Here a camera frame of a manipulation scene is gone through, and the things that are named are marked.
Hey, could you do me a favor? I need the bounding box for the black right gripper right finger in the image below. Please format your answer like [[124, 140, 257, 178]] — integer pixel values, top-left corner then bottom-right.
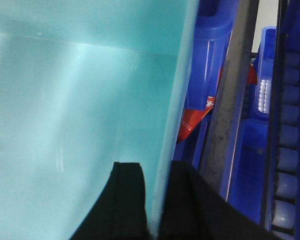
[[158, 160, 278, 240]]

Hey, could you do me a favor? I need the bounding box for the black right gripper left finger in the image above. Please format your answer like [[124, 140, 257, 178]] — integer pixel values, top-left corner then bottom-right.
[[71, 162, 148, 240]]

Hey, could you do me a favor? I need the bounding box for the light blue plastic bin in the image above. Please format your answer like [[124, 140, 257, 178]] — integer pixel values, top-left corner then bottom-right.
[[0, 0, 199, 240]]

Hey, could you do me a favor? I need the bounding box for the dark blue storage bin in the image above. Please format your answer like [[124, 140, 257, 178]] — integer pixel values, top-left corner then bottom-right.
[[173, 0, 239, 169]]

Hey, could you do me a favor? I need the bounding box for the dark blue plastic crate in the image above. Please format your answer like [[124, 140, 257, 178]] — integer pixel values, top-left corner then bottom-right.
[[228, 26, 277, 224]]

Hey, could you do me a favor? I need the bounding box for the red packet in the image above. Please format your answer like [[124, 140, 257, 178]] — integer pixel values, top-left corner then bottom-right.
[[177, 96, 216, 143]]

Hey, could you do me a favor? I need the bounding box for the blue roller track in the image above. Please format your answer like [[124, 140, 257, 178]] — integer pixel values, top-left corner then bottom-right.
[[260, 0, 300, 240]]

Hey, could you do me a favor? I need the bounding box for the grey metal rack post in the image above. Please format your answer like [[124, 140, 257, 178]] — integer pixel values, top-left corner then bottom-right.
[[198, 0, 259, 200]]

